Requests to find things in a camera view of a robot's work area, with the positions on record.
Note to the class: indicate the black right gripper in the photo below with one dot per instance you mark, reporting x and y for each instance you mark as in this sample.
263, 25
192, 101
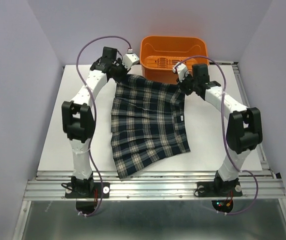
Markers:
182, 84

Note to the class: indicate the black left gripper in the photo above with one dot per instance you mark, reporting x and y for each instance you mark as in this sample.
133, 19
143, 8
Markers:
119, 61

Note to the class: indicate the navy plaid pleated skirt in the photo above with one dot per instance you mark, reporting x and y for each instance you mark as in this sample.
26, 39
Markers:
147, 124

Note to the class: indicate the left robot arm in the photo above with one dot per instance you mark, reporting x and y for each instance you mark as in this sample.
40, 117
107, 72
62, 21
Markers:
78, 113

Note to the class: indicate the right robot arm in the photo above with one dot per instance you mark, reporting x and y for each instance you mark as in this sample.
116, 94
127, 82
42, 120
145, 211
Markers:
241, 125

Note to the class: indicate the orange plastic basket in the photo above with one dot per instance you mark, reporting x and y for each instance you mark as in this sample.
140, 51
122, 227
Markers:
159, 54

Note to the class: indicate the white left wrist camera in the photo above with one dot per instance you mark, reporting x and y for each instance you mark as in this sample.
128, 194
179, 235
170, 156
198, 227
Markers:
129, 60

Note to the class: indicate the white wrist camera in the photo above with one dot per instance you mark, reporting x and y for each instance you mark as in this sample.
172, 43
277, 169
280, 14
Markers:
181, 70
129, 60

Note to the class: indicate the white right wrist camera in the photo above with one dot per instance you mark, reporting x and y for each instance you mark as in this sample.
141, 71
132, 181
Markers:
181, 70

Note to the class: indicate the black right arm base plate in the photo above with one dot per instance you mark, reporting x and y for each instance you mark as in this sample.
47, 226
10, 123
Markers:
209, 189

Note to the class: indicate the aluminium table frame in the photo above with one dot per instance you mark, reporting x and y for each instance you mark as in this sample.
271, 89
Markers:
157, 203

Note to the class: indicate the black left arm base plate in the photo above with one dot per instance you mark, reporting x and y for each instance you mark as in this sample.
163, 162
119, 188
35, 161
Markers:
96, 192

